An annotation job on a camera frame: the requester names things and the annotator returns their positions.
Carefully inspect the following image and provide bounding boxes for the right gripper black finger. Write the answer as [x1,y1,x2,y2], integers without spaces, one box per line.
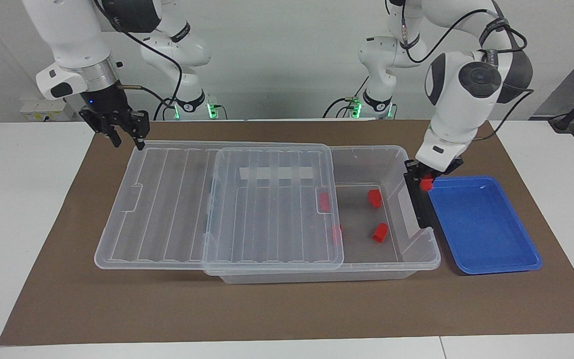
[100,124,122,148]
[130,124,147,150]

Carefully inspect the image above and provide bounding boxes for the clear ribbed plastic lid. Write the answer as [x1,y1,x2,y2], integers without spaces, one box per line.
[94,141,345,276]

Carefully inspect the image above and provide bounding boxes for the dark grey box latch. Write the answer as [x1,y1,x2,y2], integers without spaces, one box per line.
[405,160,435,230]

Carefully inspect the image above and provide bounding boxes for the clear plastic storage box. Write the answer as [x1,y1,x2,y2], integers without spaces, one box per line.
[212,145,441,285]

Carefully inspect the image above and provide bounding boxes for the blue plastic tray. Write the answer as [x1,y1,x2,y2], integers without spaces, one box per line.
[428,176,543,275]

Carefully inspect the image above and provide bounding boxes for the brown table mat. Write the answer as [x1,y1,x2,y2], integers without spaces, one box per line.
[0,119,574,346]

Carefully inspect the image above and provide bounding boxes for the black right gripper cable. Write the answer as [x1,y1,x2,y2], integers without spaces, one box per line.
[95,0,184,120]

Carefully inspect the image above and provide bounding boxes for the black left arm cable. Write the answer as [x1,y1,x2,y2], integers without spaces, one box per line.
[399,0,535,140]

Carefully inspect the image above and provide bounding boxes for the black arm base cables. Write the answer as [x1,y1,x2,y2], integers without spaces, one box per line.
[323,75,365,119]

